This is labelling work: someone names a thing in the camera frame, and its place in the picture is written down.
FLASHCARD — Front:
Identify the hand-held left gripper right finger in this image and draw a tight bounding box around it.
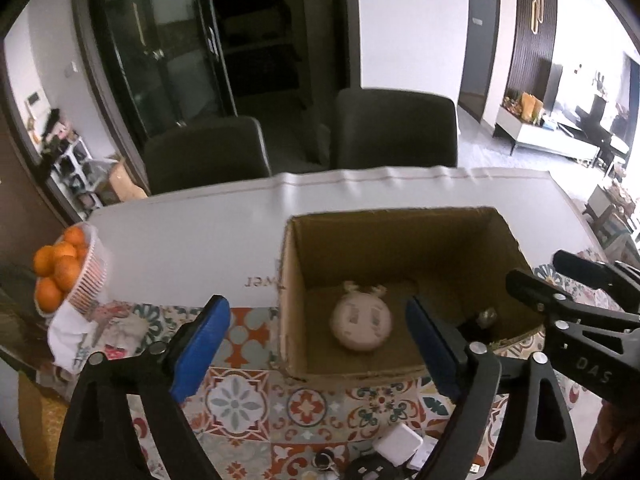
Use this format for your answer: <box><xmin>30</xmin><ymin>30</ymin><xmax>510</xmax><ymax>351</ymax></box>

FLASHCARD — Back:
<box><xmin>404</xmin><ymin>296</ymin><xmax>583</xmax><ymax>480</ymax></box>

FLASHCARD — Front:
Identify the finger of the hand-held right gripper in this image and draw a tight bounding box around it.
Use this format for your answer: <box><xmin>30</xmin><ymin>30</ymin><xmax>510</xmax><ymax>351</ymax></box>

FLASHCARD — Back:
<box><xmin>552</xmin><ymin>250</ymin><xmax>640</xmax><ymax>311</ymax></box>
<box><xmin>505</xmin><ymin>270</ymin><xmax>640</xmax><ymax>332</ymax></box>

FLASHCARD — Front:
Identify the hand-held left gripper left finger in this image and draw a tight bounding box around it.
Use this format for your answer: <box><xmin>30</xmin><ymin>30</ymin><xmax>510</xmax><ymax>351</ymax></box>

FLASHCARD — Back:
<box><xmin>54</xmin><ymin>295</ymin><xmax>232</xmax><ymax>480</ymax></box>

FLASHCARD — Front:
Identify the white square power adapter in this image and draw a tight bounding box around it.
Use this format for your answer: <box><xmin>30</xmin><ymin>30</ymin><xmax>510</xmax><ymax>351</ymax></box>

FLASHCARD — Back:
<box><xmin>374</xmin><ymin>422</ymin><xmax>426</xmax><ymax>468</ymax></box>

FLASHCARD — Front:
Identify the brown cardboard box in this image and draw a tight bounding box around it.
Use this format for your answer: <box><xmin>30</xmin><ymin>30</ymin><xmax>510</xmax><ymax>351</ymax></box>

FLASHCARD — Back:
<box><xmin>277</xmin><ymin>206</ymin><xmax>546</xmax><ymax>382</ymax></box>

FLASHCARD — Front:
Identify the small side table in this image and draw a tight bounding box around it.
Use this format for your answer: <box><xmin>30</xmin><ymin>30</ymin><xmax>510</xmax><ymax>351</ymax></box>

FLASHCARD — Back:
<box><xmin>582</xmin><ymin>182</ymin><xmax>640</xmax><ymax>242</ymax></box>

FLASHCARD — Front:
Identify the pink round antlered gadget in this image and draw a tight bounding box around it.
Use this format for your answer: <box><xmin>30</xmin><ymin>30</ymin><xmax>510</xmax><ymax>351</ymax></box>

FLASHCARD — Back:
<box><xmin>330</xmin><ymin>281</ymin><xmax>393</xmax><ymax>355</ymax></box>

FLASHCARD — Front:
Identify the colourful tile-patterned tablecloth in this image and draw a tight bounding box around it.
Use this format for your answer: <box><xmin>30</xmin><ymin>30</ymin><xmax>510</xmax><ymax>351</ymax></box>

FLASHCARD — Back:
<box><xmin>75</xmin><ymin>250</ymin><xmax>640</xmax><ymax>480</ymax></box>

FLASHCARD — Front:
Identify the white paper sheet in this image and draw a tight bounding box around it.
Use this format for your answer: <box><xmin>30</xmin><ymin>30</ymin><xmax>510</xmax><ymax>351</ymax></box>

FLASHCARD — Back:
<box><xmin>87</xmin><ymin>167</ymin><xmax>601</xmax><ymax>311</ymax></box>

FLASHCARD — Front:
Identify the white plastic fruit basket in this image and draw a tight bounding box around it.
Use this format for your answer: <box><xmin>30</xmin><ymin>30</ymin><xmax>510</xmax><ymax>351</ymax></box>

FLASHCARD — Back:
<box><xmin>34</xmin><ymin>222</ymin><xmax>110</xmax><ymax>317</ymax></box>

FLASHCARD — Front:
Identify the white cloth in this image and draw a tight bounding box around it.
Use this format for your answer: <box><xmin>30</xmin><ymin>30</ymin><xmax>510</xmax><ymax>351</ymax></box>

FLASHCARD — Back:
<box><xmin>47</xmin><ymin>302</ymin><xmax>101</xmax><ymax>373</ymax></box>

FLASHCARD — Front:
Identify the white low media cabinet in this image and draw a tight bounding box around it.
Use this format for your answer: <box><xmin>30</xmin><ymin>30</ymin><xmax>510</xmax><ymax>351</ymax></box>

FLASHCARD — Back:
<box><xmin>492</xmin><ymin>105</ymin><xmax>601</xmax><ymax>161</ymax></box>

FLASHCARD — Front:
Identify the black coffee table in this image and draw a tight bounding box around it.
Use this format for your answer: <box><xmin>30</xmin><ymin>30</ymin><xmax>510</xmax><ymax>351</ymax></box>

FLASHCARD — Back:
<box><xmin>575</xmin><ymin>95</ymin><xmax>632</xmax><ymax>171</ymax></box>

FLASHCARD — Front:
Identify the pile of oranges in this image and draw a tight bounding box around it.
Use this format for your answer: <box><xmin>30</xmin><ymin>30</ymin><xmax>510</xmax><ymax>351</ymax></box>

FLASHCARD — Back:
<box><xmin>33</xmin><ymin>226</ymin><xmax>91</xmax><ymax>312</ymax></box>

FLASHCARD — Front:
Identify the yellow bag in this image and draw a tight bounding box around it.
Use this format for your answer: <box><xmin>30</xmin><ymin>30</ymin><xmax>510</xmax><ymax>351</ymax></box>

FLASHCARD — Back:
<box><xmin>520</xmin><ymin>91</ymin><xmax>544</xmax><ymax>124</ymax></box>

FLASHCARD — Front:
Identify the small cardboard carton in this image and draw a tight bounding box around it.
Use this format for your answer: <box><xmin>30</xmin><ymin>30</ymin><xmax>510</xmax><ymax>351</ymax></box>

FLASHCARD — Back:
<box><xmin>95</xmin><ymin>157</ymin><xmax>148</xmax><ymax>206</ymax></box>

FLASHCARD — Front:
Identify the dark grey dining chair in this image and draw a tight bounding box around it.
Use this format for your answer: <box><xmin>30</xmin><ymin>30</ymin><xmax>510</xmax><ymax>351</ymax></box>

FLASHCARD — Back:
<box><xmin>142</xmin><ymin>115</ymin><xmax>273</xmax><ymax>196</ymax></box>
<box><xmin>332</xmin><ymin>87</ymin><xmax>458</xmax><ymax>170</ymax></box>

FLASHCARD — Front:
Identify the white storage shelf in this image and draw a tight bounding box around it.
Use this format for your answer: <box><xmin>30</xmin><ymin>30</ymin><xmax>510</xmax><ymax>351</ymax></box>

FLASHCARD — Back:
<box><xmin>47</xmin><ymin>135</ymin><xmax>106</xmax><ymax>211</ymax></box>

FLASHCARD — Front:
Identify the dark interior door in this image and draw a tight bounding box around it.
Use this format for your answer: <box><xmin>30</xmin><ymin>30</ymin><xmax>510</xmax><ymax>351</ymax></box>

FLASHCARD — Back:
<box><xmin>457</xmin><ymin>0</ymin><xmax>501</xmax><ymax>123</ymax></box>

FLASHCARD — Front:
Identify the black glass-door cabinet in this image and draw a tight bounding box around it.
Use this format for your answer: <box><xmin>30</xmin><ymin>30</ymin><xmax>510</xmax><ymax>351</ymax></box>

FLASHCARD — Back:
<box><xmin>70</xmin><ymin>0</ymin><xmax>238</xmax><ymax>146</ymax></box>

